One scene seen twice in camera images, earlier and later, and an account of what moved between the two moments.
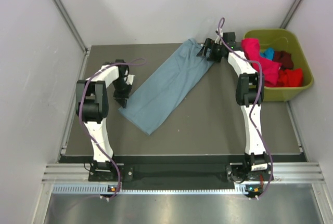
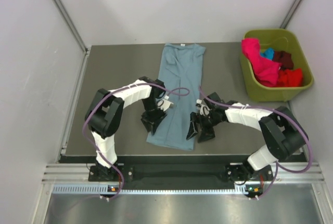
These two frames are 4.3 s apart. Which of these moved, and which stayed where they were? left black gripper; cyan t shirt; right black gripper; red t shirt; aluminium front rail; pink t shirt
Moved: right black gripper; left black gripper
Stayed: cyan t shirt; red t shirt; aluminium front rail; pink t shirt
